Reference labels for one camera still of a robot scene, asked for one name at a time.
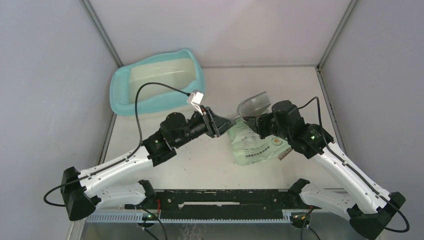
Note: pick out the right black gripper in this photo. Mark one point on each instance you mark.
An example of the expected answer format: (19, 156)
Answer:
(258, 124)

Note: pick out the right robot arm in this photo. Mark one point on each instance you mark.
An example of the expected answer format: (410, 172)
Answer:
(367, 206)

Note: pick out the torn brown bag strip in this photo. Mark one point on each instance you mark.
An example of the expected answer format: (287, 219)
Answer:
(283, 154)

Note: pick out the green cat litter bag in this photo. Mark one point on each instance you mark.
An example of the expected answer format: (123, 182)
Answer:
(248, 148)

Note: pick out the teal plastic litter box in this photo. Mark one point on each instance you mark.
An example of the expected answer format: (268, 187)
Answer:
(158, 83)

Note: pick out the white slotted cable duct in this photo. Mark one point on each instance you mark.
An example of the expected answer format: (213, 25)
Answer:
(140, 217)

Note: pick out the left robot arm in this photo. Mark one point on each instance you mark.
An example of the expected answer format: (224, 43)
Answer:
(83, 192)

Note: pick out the black mounting base bar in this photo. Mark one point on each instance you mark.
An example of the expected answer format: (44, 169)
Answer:
(222, 203)

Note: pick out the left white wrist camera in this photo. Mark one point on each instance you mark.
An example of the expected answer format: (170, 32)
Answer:
(195, 99)

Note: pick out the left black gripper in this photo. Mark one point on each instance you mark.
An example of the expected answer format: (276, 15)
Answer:
(220, 124)

